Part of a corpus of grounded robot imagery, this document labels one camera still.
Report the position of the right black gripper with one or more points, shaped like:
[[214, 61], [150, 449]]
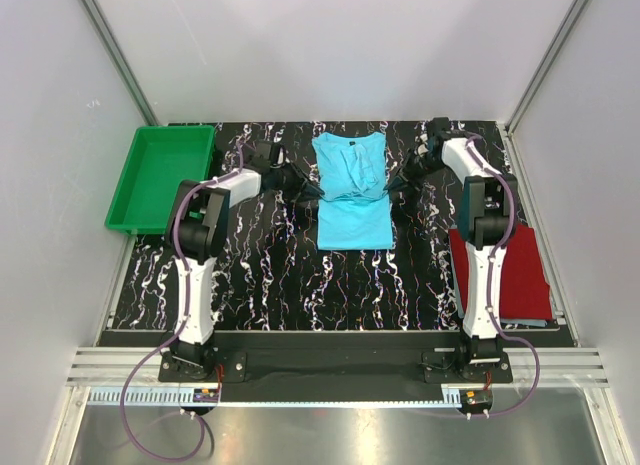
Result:
[[406, 176]]

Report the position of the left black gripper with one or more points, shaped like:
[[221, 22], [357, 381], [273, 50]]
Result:
[[300, 182]]

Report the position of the cyan polo shirt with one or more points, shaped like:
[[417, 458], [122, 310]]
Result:
[[354, 213]]

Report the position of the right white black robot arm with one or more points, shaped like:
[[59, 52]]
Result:
[[486, 223]]

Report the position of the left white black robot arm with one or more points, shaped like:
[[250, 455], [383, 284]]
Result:
[[197, 233]]

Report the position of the black marble pattern mat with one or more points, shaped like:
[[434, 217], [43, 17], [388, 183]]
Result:
[[271, 276]]

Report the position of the green plastic bin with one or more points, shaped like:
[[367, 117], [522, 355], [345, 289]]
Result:
[[159, 159]]

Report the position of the folded red shirt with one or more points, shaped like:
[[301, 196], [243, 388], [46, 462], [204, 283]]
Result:
[[525, 293]]

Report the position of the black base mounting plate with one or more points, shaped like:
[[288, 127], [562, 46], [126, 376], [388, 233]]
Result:
[[350, 378]]

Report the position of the left aluminium corner post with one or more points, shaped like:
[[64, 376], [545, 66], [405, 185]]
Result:
[[110, 43]]

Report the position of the aluminium corner post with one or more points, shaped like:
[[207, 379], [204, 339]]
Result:
[[563, 33], [110, 43]]

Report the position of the right aluminium corner post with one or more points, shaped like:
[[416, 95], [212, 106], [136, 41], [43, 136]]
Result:
[[563, 33]]

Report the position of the aluminium frame rail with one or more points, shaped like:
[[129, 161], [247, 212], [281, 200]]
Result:
[[109, 366]]

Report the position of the white slotted cable duct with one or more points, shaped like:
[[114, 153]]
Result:
[[150, 396]]

